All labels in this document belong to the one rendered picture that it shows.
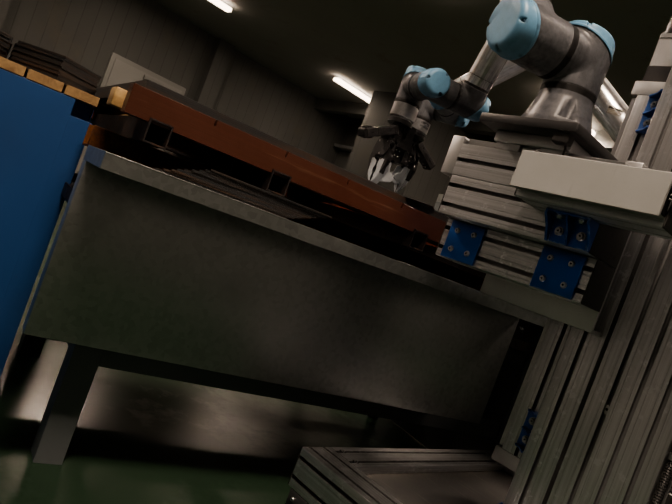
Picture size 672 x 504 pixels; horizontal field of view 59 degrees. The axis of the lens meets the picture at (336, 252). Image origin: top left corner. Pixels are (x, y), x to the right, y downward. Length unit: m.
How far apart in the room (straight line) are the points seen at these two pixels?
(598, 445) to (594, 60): 0.76
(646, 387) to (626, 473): 0.17
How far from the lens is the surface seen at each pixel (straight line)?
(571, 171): 1.09
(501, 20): 1.32
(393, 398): 1.69
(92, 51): 10.33
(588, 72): 1.35
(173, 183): 1.10
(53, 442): 1.49
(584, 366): 1.34
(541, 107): 1.32
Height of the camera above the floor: 0.68
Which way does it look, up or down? 1 degrees down
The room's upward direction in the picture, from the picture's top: 21 degrees clockwise
